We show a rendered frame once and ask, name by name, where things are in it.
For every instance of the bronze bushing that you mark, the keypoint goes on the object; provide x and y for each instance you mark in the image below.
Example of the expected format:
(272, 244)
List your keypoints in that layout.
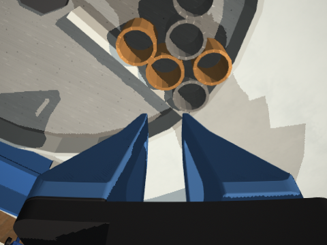
(130, 55)
(164, 81)
(219, 72)

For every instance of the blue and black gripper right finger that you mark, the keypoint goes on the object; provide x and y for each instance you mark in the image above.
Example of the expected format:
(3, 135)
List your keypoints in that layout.
(218, 170)

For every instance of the blue crate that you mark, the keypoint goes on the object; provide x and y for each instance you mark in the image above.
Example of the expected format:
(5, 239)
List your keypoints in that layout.
(19, 169)

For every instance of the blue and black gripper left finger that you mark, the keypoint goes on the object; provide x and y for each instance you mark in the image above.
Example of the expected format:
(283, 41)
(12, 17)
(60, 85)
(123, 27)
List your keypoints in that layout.
(106, 170)

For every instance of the grey metal ring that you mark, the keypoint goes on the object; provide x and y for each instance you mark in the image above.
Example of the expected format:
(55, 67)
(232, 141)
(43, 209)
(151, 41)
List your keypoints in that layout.
(197, 13)
(190, 102)
(187, 51)

